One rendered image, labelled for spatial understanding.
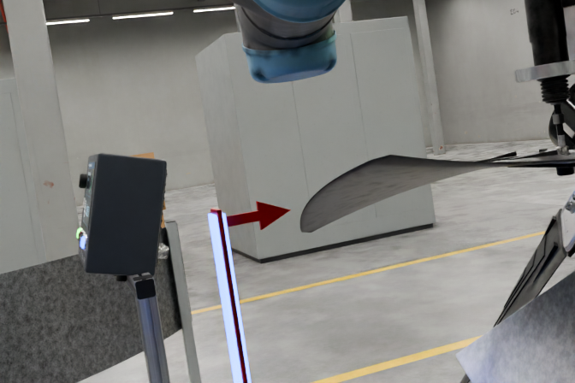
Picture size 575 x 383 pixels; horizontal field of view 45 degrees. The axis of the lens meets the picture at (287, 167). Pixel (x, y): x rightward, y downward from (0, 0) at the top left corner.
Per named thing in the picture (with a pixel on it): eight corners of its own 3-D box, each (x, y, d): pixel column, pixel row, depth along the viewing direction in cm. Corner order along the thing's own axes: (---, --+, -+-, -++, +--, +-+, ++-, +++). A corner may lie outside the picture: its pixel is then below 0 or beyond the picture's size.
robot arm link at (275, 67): (249, 73, 50) (223, -78, 50) (247, 90, 61) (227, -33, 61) (355, 56, 50) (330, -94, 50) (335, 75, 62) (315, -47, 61)
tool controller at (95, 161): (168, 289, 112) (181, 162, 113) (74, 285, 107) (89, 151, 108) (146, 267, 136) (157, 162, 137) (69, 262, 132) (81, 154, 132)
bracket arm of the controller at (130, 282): (157, 297, 106) (154, 277, 106) (137, 301, 105) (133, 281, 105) (138, 273, 128) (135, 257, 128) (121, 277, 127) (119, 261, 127)
